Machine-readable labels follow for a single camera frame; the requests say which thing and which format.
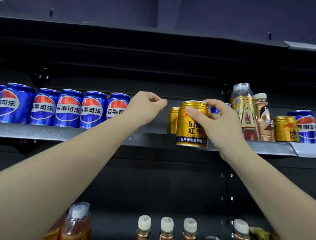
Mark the person's left forearm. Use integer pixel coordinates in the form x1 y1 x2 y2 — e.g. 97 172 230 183
0 111 139 240

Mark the row of blue cans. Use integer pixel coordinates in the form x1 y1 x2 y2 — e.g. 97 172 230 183
0 83 131 129

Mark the amber drink bottle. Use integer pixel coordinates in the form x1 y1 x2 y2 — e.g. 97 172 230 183
41 212 66 240

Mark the gold energy drink can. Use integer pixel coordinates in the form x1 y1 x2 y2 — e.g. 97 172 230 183
273 116 299 143
167 107 180 135
176 100 208 148

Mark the brown bottle with white cap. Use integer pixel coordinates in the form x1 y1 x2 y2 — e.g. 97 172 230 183
136 215 152 240
232 219 250 240
253 93 275 142
182 217 198 240
159 217 175 240

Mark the blue red-label soda can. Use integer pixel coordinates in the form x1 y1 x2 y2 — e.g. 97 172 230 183
287 110 316 144
211 103 231 114

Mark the person's left hand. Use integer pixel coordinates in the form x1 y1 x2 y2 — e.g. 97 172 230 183
125 91 168 129

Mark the gold bottle with clear cap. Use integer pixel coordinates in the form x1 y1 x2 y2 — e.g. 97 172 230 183
230 83 260 141

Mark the white shelf price strip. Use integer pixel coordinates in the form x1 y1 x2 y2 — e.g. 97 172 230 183
290 142 316 158
283 41 316 52

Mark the person's right forearm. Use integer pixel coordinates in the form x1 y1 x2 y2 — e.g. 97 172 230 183
219 143 316 240

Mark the black metal shelf board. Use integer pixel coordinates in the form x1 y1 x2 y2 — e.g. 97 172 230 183
0 15 316 53
0 122 316 159

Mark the amber bottle with clear cap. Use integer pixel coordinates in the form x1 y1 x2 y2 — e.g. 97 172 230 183
60 202 92 240

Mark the black slotted shelf upright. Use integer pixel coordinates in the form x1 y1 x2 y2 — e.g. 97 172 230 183
220 84 234 224

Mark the yellow snack packet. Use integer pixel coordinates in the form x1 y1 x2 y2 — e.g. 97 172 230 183
249 226 270 240

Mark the person's right hand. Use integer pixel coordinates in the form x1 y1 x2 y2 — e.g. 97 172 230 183
185 99 247 162

